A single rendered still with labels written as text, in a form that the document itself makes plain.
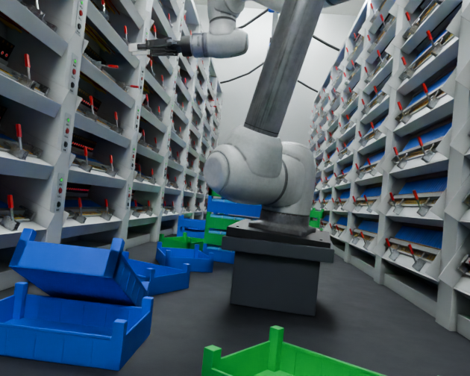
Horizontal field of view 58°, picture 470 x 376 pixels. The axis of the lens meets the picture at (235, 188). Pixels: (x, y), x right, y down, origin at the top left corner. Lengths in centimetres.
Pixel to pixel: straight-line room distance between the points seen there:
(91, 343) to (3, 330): 15
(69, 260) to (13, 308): 23
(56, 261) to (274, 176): 60
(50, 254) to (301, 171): 73
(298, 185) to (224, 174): 26
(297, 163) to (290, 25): 39
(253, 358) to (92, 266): 34
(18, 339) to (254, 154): 67
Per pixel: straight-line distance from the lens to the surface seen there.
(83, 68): 158
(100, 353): 79
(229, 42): 162
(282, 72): 114
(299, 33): 115
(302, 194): 128
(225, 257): 210
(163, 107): 278
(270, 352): 83
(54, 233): 144
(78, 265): 85
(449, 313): 139
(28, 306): 105
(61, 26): 148
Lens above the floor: 30
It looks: 2 degrees up
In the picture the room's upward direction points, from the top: 6 degrees clockwise
